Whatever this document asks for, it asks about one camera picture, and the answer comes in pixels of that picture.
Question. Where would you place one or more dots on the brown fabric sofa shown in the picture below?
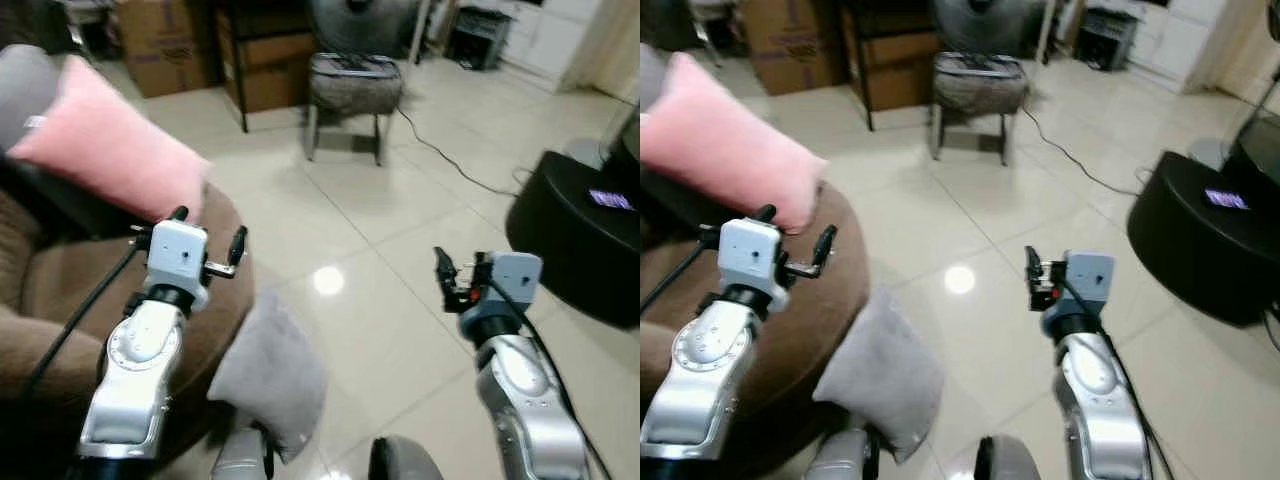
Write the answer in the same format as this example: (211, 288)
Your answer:
(830, 290)
(50, 290)

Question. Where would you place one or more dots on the pink pillow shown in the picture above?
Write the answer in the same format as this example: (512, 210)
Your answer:
(105, 145)
(735, 145)

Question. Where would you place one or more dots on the light grey square pillow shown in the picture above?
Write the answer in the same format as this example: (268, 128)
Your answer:
(885, 375)
(272, 375)

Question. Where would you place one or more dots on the grey pillow with white tag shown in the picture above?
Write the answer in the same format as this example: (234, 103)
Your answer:
(650, 85)
(22, 90)

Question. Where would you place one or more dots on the phone with lit screen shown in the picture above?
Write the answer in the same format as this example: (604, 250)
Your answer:
(611, 199)
(1227, 198)

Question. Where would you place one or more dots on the brown cardboard box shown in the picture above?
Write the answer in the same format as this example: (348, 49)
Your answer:
(165, 45)
(790, 45)

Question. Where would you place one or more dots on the grey right robot leg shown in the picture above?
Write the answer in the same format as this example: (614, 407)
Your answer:
(400, 462)
(1008, 462)

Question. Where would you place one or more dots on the grey robot leg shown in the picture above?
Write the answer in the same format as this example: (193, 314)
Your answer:
(840, 458)
(1008, 462)
(240, 458)
(400, 462)

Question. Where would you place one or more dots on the grey cushioned stool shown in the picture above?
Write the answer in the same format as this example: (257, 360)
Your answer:
(980, 85)
(354, 85)

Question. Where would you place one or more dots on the grey left robot leg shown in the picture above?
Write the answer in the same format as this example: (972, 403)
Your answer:
(240, 458)
(840, 458)

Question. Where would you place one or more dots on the small black crate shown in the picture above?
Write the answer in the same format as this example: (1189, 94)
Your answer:
(480, 38)
(1108, 38)

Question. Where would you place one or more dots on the dark round fan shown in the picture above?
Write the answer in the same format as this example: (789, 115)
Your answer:
(990, 22)
(362, 22)

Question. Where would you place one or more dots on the white cabinet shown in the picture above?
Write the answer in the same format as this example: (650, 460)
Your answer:
(555, 35)
(1180, 35)

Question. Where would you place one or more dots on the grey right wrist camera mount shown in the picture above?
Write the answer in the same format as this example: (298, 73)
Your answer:
(515, 280)
(1088, 278)

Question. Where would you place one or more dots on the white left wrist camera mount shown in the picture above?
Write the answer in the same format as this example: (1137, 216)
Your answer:
(178, 255)
(748, 255)

